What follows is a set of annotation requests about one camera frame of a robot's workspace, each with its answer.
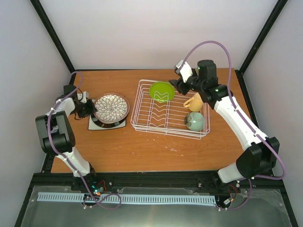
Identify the green plate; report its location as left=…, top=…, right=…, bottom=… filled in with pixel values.
left=149, top=81, right=175, bottom=103

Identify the left black frame post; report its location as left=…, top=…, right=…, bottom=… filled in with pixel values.
left=30, top=0, right=75, bottom=73

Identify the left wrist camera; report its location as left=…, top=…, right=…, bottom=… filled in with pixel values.
left=80, top=91, right=89, bottom=103

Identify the white wire dish rack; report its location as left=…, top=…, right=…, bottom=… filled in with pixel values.
left=130, top=79, right=210, bottom=140

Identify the yellow mug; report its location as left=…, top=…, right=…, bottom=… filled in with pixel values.
left=183, top=93, right=204, bottom=112

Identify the mint green bowl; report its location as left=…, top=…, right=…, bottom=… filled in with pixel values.
left=185, top=112, right=204, bottom=131

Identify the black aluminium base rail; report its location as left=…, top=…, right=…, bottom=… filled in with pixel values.
left=30, top=171, right=285, bottom=195

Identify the metal base sheet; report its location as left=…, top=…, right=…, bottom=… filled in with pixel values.
left=20, top=186, right=292, bottom=227

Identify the black frame post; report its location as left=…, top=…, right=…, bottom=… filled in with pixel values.
left=239, top=0, right=288, bottom=76
left=30, top=0, right=75, bottom=73

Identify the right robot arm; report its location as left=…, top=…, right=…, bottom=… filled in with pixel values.
left=169, top=60, right=280, bottom=183

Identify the small circuit board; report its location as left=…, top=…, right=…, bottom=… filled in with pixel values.
left=91, top=180, right=107, bottom=196

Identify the right black frame post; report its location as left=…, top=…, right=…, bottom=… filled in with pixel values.
left=239, top=0, right=288, bottom=76

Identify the white square plate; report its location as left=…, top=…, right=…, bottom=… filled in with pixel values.
left=88, top=115, right=126, bottom=131

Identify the patterned round plate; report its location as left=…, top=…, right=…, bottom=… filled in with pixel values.
left=94, top=93, right=130, bottom=124

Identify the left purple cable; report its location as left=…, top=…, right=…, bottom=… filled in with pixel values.
left=46, top=70, right=122, bottom=210

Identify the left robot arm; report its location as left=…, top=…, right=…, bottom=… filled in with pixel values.
left=36, top=85, right=98, bottom=191

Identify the blue slotted cable duct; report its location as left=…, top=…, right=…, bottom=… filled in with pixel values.
left=36, top=192, right=216, bottom=206

